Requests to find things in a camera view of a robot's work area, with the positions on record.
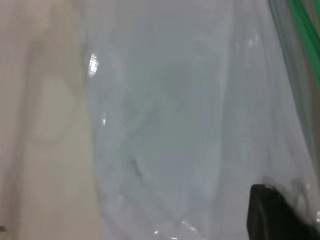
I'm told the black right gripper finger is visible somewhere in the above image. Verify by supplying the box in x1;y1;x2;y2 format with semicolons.
245;183;320;240

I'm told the clear plastic green-zip bag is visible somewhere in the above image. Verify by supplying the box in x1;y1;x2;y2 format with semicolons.
79;0;320;240

